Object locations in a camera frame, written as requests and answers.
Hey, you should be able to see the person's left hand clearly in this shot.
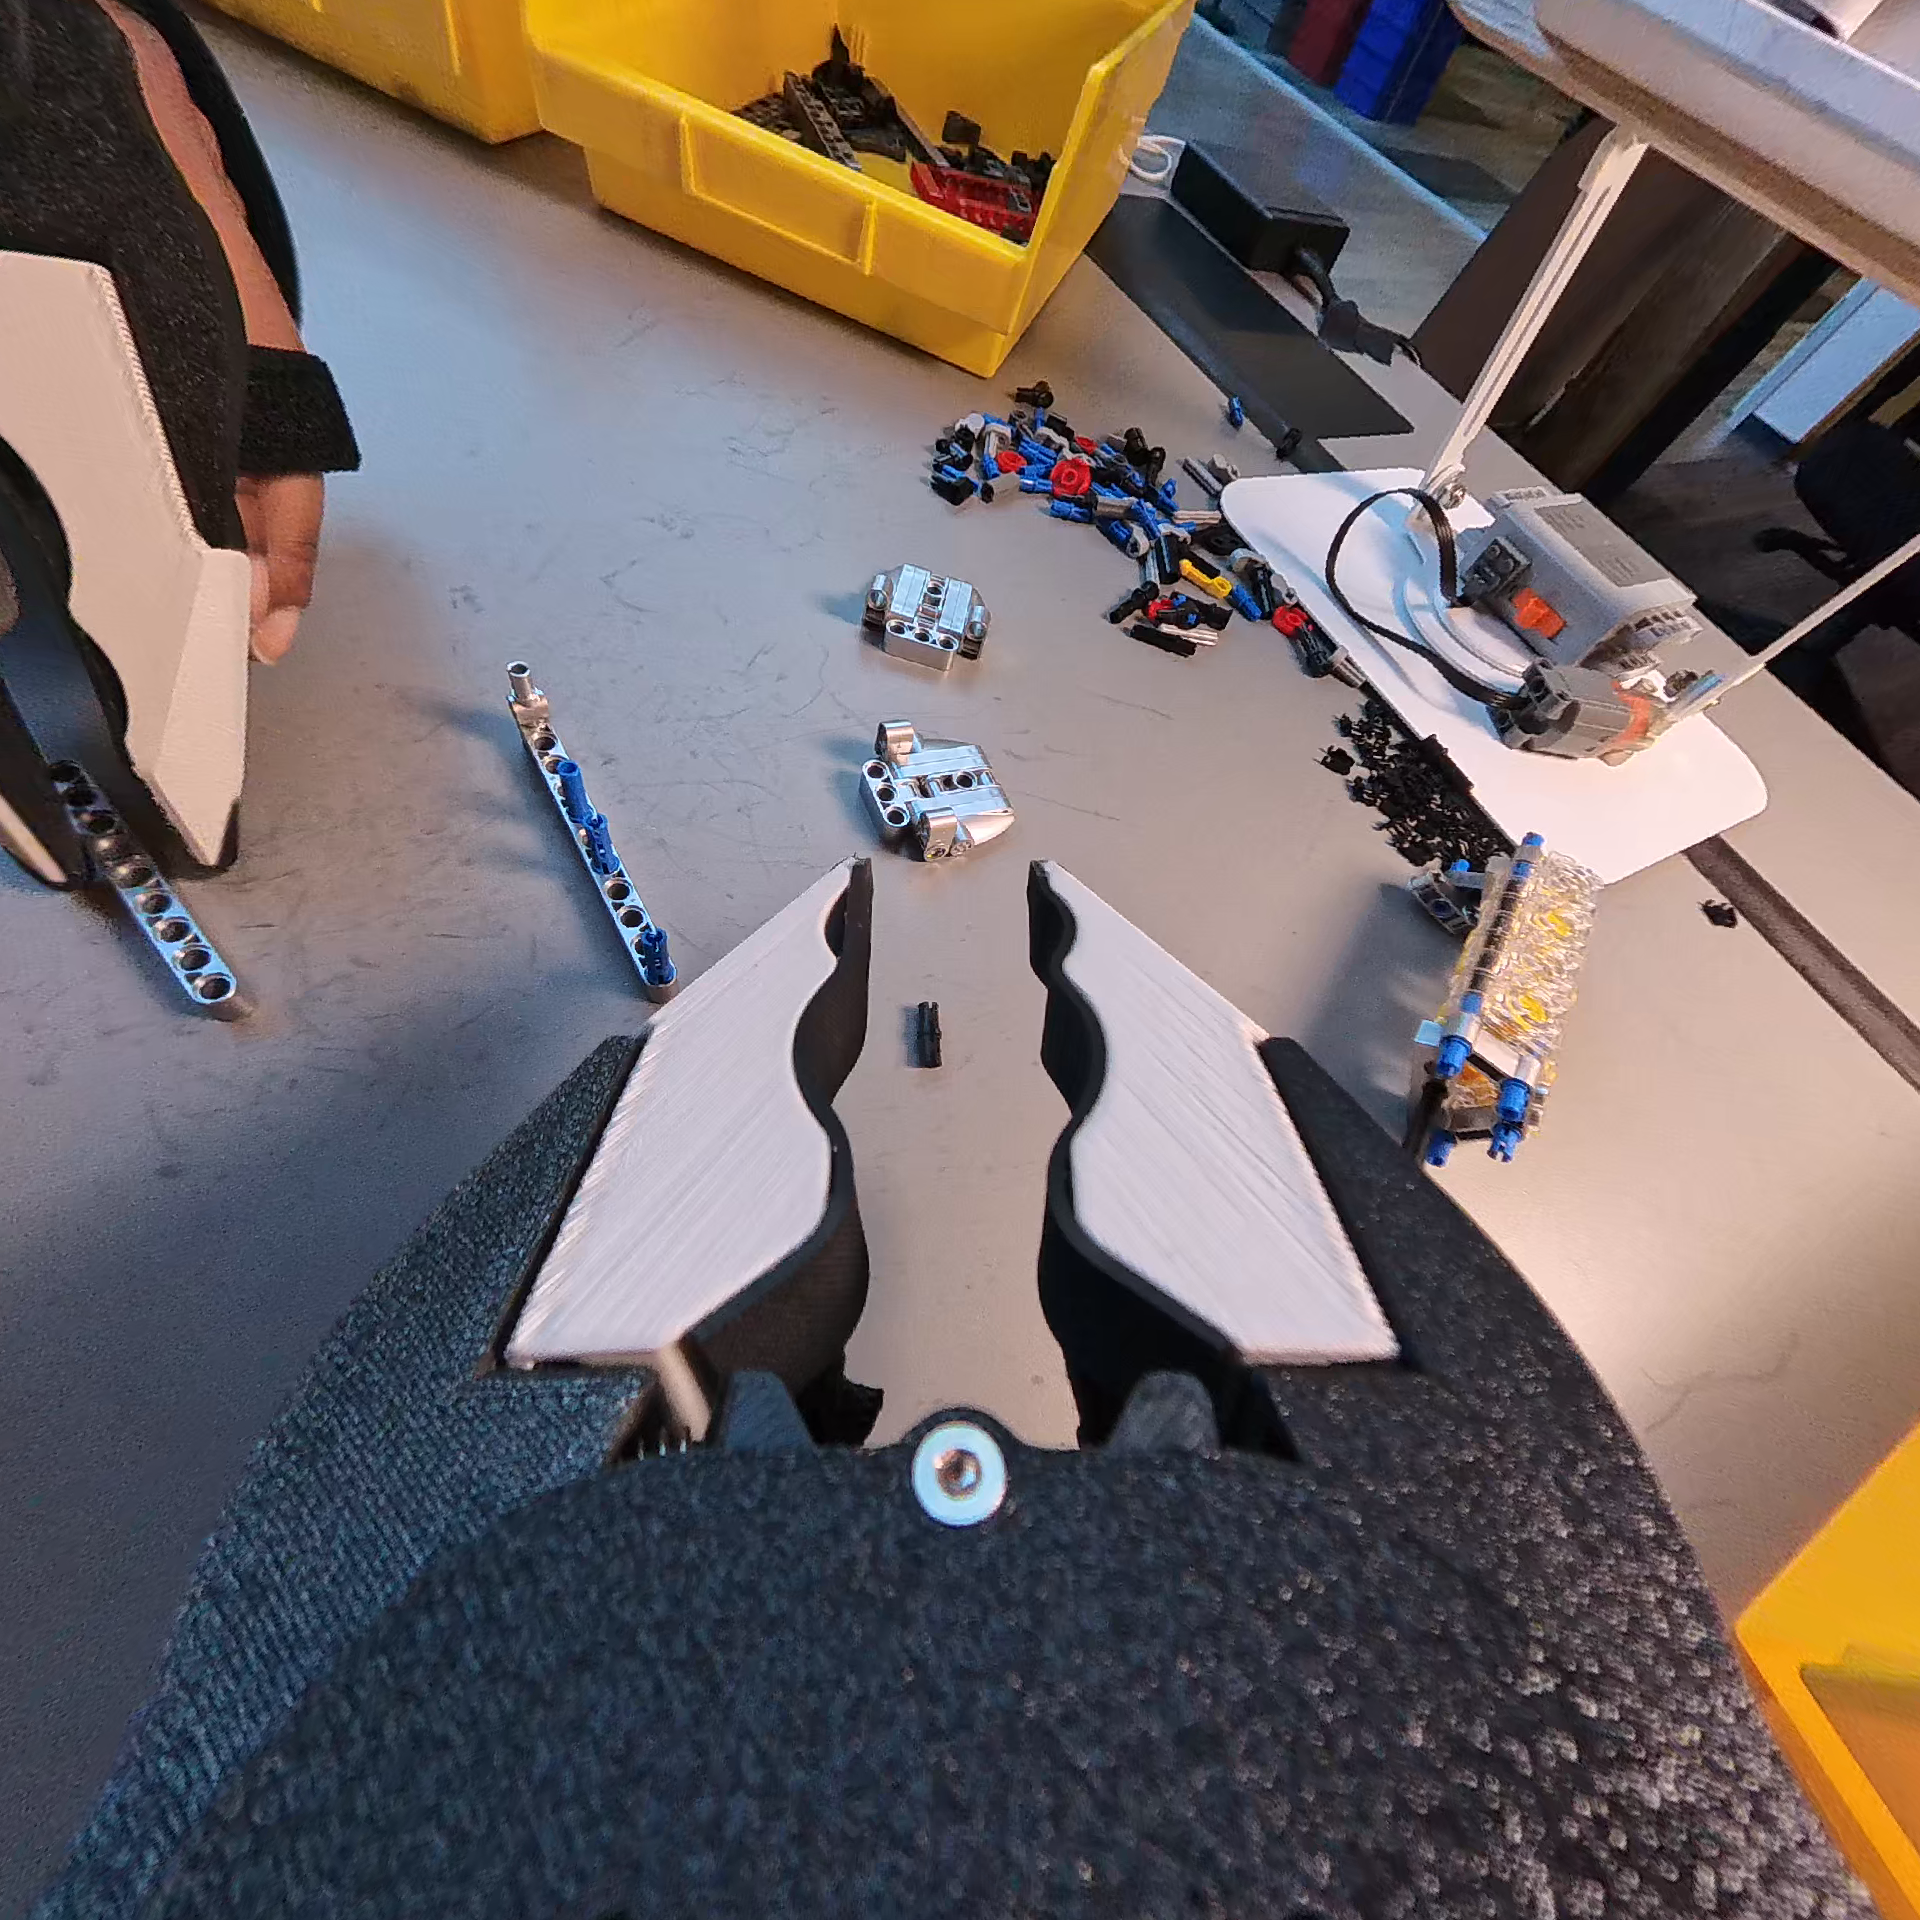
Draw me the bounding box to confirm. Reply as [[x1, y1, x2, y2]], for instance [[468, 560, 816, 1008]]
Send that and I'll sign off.
[[113, 0, 331, 666]]

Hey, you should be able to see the pile of small mixed pieces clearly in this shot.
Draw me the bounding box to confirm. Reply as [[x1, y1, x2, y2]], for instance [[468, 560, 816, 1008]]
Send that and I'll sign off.
[[926, 382, 1352, 680]]

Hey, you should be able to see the short grey perforated beam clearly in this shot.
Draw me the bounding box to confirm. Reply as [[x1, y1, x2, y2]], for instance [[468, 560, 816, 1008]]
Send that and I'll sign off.
[[45, 756, 255, 1027]]

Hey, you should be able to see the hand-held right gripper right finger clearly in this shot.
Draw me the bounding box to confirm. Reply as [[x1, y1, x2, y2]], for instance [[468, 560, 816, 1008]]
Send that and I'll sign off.
[[1024, 858, 1406, 1446]]

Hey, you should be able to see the pile of black pins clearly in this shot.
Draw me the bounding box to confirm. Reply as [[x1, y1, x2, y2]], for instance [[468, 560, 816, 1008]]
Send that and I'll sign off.
[[1320, 705, 1511, 872]]

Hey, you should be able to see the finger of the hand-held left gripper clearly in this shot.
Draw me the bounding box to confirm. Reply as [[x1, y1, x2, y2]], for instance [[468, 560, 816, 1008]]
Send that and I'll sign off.
[[0, 253, 252, 881], [0, 645, 97, 890]]

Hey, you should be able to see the yellow storage bin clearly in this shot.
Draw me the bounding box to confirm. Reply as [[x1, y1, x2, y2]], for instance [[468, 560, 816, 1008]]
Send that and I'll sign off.
[[203, 0, 595, 145], [524, 0, 1200, 379], [1733, 1424, 1920, 1920]]

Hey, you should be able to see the grey motor with orange end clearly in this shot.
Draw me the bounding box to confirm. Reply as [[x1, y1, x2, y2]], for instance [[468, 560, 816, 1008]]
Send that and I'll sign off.
[[1492, 660, 1728, 768]]

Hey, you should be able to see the black power adapter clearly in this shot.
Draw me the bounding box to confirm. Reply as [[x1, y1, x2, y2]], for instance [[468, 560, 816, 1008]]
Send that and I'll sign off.
[[1167, 138, 1352, 276]]

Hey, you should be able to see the black power cable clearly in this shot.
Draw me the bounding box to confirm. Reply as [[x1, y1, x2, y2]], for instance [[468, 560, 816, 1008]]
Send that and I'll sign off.
[[1290, 246, 1425, 371]]

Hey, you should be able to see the transparent brick assembly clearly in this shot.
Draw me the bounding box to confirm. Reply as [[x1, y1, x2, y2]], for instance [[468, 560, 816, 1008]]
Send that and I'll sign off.
[[1406, 833, 1600, 1170]]

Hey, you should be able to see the grey battery box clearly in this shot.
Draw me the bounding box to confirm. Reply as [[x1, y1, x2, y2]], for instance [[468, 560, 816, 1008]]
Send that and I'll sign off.
[[1453, 486, 1705, 670]]

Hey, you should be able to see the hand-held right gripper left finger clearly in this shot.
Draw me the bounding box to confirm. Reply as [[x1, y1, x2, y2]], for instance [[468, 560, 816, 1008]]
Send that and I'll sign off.
[[507, 858, 888, 1446]]

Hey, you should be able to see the silver engine block piece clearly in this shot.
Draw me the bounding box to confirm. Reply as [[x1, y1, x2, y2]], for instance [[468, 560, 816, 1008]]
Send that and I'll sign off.
[[862, 563, 993, 673], [859, 720, 1017, 864]]

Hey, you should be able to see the black motor cable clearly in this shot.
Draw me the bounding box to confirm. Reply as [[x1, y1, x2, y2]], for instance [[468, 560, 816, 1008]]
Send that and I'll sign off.
[[1322, 486, 1548, 715]]

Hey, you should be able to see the stack of blue and red bins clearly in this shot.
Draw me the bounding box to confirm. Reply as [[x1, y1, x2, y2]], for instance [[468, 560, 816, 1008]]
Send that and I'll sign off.
[[1283, 0, 1464, 122]]

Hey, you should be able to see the brown wooden panel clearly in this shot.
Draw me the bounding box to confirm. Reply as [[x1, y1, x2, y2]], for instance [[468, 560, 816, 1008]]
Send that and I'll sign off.
[[1416, 143, 1848, 498]]

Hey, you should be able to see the black office chair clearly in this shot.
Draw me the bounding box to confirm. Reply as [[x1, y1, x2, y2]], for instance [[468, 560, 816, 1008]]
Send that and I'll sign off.
[[1755, 412, 1920, 708]]

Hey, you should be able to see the long grey beam with pins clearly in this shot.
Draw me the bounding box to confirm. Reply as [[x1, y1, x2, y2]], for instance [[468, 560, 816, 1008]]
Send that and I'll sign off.
[[505, 660, 680, 1005]]

